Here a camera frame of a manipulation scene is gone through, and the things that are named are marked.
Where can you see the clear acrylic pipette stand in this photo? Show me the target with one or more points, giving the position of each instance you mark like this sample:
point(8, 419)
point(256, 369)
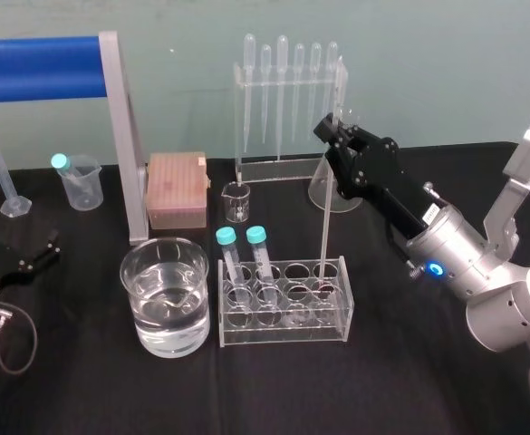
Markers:
point(264, 172)

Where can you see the pink pipette tip box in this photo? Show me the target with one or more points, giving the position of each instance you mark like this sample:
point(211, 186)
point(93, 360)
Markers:
point(176, 190)

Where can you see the clear plastic beaker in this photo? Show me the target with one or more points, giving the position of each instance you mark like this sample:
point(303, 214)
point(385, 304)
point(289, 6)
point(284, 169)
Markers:
point(85, 190)

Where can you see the grey support stand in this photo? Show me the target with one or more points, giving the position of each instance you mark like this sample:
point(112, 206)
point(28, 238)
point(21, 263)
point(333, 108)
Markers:
point(124, 136)

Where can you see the blue cylindrical bar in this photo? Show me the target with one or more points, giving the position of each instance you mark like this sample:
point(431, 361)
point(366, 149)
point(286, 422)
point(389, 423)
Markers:
point(38, 68)

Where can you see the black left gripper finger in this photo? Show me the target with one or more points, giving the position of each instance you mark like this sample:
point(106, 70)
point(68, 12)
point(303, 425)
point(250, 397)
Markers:
point(38, 258)

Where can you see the clear plastic transfer pipette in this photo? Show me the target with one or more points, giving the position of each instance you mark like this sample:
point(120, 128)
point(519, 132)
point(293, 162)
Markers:
point(282, 72)
point(265, 77)
point(248, 68)

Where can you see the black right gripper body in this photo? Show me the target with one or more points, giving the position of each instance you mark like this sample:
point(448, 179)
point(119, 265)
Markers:
point(400, 195)

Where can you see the long glass thermometer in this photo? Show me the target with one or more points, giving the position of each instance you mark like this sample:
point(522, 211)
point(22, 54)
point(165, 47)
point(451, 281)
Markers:
point(327, 217)

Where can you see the teal capped centrifuge tube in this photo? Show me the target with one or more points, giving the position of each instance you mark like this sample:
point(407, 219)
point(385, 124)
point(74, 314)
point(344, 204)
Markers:
point(60, 161)
point(260, 258)
point(230, 258)

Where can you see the clear conical flask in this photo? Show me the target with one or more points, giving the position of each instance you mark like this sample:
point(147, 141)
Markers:
point(321, 192)

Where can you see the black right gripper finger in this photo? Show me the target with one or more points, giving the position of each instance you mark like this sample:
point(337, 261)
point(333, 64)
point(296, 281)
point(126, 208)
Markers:
point(378, 147)
point(347, 172)

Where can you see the clear acrylic test tube rack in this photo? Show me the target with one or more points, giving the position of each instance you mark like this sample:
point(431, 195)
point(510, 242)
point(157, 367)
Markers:
point(287, 333)

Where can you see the large glass beaker with water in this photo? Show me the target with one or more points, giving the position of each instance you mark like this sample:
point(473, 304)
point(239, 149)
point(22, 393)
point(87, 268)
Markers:
point(167, 308)

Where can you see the black table cloth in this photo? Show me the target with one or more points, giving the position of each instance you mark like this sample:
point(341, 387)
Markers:
point(264, 394)

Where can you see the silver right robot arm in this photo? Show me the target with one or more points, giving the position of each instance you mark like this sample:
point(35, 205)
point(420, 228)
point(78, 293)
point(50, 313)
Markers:
point(495, 281)

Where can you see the small glass beaker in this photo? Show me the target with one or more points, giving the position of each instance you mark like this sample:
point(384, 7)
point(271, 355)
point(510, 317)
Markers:
point(236, 204)

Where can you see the clear plastic graduated cylinder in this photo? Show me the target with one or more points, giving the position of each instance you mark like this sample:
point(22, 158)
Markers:
point(13, 204)

